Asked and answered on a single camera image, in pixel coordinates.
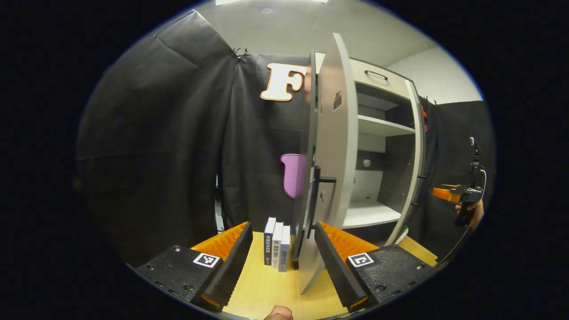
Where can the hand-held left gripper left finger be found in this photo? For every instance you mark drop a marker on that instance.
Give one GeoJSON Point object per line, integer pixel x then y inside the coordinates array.
{"type": "Point", "coordinates": [233, 262]}

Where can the white cabinet drawer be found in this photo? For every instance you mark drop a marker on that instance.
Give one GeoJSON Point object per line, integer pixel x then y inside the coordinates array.
{"type": "Point", "coordinates": [395, 86]}

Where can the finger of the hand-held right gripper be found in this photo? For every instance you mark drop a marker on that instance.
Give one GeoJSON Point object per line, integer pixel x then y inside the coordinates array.
{"type": "Point", "coordinates": [444, 194]}

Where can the white cabinet door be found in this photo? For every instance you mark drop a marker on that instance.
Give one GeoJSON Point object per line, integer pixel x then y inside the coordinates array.
{"type": "Point", "coordinates": [340, 146]}
{"type": "Point", "coordinates": [415, 169]}

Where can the dark blue book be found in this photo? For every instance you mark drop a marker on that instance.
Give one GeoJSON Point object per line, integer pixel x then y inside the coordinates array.
{"type": "Point", "coordinates": [269, 242]}

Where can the pale grey book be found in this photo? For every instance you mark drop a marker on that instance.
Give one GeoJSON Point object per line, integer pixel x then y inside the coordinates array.
{"type": "Point", "coordinates": [285, 249]}

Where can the white and grey cabinet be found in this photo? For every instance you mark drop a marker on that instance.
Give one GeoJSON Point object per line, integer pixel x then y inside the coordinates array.
{"type": "Point", "coordinates": [382, 126]}

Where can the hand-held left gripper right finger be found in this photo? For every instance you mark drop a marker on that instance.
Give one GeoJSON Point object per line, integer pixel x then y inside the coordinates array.
{"type": "Point", "coordinates": [335, 262]}

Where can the black backdrop clip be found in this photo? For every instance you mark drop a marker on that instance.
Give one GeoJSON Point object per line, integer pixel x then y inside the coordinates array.
{"type": "Point", "coordinates": [236, 53]}
{"type": "Point", "coordinates": [244, 53]}

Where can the white book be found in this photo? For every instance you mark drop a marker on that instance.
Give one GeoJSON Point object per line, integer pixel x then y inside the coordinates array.
{"type": "Point", "coordinates": [277, 246]}

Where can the ceiling light panel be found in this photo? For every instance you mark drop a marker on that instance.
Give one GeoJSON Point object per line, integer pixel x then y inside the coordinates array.
{"type": "Point", "coordinates": [271, 2]}

